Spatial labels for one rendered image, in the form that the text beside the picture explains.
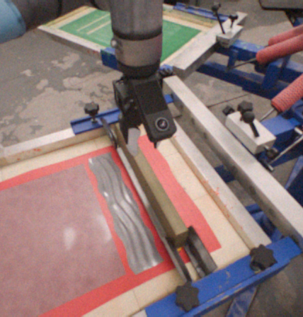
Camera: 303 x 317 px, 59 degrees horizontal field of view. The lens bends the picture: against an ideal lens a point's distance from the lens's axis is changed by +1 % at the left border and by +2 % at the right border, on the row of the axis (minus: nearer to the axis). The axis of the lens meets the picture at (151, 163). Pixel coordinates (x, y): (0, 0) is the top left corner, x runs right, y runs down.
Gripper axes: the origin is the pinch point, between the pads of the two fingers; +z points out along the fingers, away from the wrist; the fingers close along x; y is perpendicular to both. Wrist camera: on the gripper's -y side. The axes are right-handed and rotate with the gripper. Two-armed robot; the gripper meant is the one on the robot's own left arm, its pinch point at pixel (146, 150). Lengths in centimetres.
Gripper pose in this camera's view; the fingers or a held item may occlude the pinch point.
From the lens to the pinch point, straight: 56.8
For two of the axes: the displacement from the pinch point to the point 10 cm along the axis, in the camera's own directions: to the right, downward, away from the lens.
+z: 0.0, 6.4, 7.7
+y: -4.2, -6.9, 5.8
